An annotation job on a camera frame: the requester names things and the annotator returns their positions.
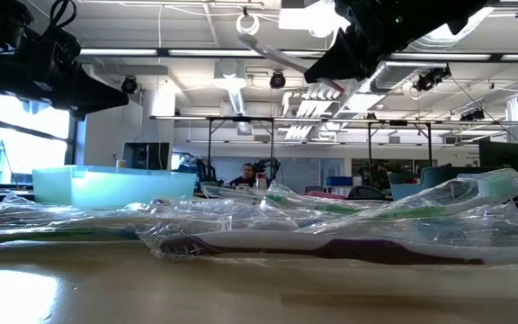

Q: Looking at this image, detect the black background station frame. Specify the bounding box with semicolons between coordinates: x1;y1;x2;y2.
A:
149;115;433;190

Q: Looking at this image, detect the light turquoise plastic bin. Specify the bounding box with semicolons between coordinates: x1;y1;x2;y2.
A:
32;165;198;209

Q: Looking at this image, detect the black ceiling-mounted camera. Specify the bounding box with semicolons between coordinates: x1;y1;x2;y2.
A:
269;70;287;90
413;66;452;94
121;75;138;95

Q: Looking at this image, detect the black monitor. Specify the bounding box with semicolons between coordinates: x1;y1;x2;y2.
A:
122;142;171;171
478;141;518;177

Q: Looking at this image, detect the white coiled cable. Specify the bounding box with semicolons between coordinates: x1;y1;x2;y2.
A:
235;12;261;37

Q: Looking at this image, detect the grey-blue plastic bin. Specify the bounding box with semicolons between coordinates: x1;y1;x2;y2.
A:
387;166;489;203

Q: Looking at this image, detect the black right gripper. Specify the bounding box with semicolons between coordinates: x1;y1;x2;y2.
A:
303;0;489;84

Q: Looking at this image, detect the silver ventilation duct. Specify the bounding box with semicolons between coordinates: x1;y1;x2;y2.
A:
366;6;496;94

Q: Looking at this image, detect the person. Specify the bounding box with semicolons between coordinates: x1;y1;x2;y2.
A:
229;162;260;188

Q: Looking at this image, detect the black chair back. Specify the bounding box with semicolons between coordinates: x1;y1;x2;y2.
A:
347;184;387;203

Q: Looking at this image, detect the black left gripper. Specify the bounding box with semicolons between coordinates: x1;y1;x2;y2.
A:
24;24;130;121

